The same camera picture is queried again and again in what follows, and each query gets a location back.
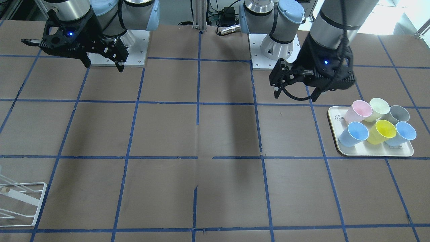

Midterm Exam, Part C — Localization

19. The cream serving tray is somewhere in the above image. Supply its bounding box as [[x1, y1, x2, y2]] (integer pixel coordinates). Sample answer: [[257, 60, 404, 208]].
[[327, 106, 414, 157]]

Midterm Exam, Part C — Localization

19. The white wire cup rack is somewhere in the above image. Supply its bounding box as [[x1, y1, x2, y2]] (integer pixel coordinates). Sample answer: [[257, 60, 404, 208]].
[[0, 175, 47, 228]]

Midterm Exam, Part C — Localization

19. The grey plastic cup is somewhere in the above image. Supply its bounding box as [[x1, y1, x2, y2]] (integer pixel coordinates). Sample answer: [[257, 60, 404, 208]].
[[381, 105, 410, 125]]

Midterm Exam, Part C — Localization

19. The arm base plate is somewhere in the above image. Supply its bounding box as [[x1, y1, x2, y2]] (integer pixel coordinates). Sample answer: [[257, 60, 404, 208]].
[[249, 34, 301, 71], [88, 30, 151, 67]]

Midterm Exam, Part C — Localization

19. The blue plastic cup on tray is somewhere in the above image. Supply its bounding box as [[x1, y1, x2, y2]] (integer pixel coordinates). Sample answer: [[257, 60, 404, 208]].
[[385, 122, 417, 147]]

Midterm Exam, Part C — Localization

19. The black cables bundle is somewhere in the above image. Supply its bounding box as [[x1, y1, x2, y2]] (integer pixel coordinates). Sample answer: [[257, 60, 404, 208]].
[[208, 0, 242, 27]]

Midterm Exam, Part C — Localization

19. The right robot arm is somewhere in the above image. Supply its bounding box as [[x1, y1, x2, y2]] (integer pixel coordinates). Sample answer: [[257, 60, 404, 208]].
[[34, 0, 160, 72]]

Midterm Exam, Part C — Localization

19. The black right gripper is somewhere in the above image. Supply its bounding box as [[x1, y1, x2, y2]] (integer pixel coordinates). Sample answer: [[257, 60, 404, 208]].
[[42, 9, 129, 73]]

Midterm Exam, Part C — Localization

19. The yellow plastic cup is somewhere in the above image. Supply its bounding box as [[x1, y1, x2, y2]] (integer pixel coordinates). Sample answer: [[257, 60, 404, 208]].
[[367, 120, 397, 145]]

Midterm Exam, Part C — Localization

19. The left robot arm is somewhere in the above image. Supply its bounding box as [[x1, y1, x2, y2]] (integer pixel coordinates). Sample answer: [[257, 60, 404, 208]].
[[239, 0, 378, 101]]

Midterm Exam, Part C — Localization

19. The light blue plastic cup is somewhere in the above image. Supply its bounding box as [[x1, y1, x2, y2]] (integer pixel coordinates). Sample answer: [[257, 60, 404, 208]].
[[338, 122, 370, 147]]

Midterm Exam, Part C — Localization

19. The aluminium frame post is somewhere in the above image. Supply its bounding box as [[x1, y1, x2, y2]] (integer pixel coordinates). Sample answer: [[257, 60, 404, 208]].
[[191, 0, 208, 32]]

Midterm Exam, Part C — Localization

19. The pink plastic cup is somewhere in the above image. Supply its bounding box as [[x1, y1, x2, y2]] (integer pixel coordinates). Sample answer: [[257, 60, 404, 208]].
[[344, 100, 373, 123]]

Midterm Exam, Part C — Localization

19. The pale green plastic cup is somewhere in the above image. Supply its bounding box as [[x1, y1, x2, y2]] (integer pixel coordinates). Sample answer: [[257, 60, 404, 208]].
[[364, 97, 390, 122]]

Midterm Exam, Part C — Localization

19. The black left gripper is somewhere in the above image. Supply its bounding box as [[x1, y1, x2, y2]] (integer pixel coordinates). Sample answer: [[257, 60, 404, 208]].
[[269, 34, 356, 101]]

